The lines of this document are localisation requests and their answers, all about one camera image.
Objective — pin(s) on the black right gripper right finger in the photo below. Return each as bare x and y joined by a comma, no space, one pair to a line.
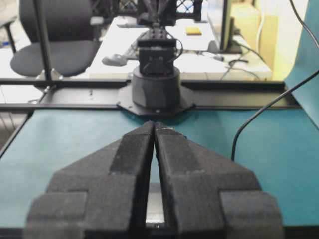
207,196

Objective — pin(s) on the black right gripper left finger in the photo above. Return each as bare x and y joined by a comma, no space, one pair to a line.
101,196

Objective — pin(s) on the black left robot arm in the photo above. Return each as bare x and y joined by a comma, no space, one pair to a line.
156,82

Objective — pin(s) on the white desk with clutter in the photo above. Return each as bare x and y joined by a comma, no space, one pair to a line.
194,64

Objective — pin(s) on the black office chair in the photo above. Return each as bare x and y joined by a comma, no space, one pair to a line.
73,43

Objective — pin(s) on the black aluminium frame rail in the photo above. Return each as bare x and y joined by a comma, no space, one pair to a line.
98,95

